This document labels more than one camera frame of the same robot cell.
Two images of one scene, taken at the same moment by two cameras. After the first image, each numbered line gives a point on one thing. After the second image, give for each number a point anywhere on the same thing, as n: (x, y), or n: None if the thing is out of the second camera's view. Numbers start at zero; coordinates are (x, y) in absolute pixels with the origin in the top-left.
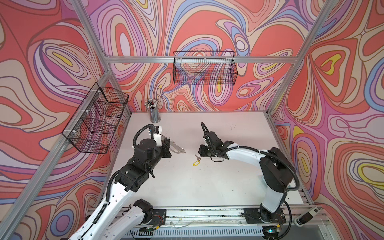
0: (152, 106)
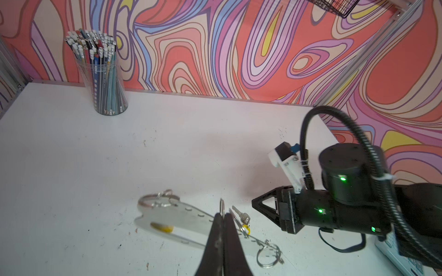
0: (95, 52)
